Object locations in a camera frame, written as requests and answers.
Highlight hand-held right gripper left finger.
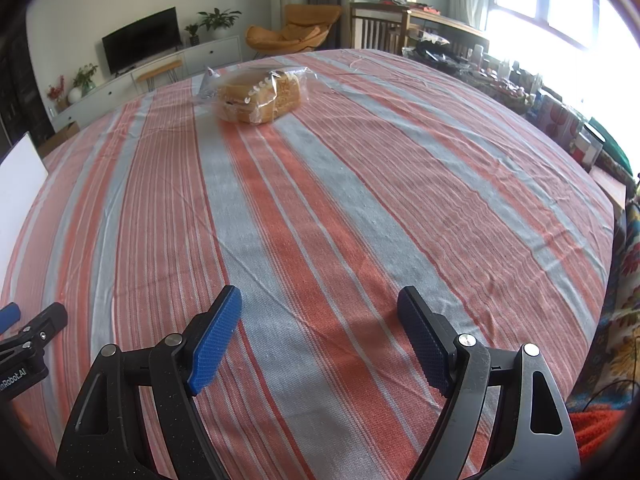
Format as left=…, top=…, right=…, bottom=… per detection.
left=56, top=285, right=243, bottom=480

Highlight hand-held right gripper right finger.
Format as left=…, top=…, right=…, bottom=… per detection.
left=397, top=286, right=581, bottom=480

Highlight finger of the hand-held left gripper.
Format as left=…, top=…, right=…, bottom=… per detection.
left=0, top=304, right=22, bottom=333
left=0, top=302, right=68, bottom=356

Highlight white board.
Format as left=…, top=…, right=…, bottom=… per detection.
left=0, top=131, right=49, bottom=281

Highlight bread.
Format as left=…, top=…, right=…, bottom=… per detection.
left=212, top=67, right=306, bottom=126

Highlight white triangular snack packet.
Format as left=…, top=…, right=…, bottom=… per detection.
left=195, top=66, right=221, bottom=106

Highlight striped tablecloth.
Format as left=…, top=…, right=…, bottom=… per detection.
left=0, top=49, right=615, bottom=480

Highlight brown cardboard box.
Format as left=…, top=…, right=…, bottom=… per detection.
left=37, top=122, right=81, bottom=158

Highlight floral blanket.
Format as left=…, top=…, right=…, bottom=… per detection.
left=567, top=200, right=640, bottom=413

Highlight orange fleece clothing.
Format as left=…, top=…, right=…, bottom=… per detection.
left=570, top=407, right=633, bottom=466

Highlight dark glass cabinet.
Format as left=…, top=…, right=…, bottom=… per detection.
left=0, top=40, right=56, bottom=161

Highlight red flower plant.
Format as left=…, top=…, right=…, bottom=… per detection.
left=46, top=76, right=68, bottom=111

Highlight plant in white vase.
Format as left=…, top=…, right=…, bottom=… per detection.
left=67, top=63, right=99, bottom=103

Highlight wooden side table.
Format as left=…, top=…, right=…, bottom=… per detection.
left=590, top=167, right=628, bottom=211

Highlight red printed boxes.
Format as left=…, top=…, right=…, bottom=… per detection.
left=532, top=92, right=586, bottom=146

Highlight wicker basket with packets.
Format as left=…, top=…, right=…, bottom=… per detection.
left=470, top=67, right=533, bottom=111

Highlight wooden stool with metal legs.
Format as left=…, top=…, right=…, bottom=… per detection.
left=136, top=60, right=183, bottom=93

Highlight white television cabinet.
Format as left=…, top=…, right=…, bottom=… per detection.
left=51, top=35, right=243, bottom=131

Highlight dark wicker basket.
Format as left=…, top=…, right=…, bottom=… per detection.
left=402, top=42, right=468, bottom=68

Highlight black television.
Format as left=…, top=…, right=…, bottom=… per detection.
left=101, top=7, right=182, bottom=77

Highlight wooden slatted chair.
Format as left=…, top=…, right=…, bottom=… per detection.
left=348, top=1, right=408, bottom=56

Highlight large green potted plant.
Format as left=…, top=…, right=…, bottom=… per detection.
left=197, top=7, right=242, bottom=40

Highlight wooden desk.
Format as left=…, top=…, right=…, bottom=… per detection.
left=405, top=7, right=491, bottom=58

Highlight orange lounge chair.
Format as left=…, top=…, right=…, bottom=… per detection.
left=245, top=4, right=343, bottom=58

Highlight pile of clothes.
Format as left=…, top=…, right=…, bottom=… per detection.
left=377, top=0, right=441, bottom=13

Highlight window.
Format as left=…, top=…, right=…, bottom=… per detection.
left=487, top=0, right=640, bottom=126

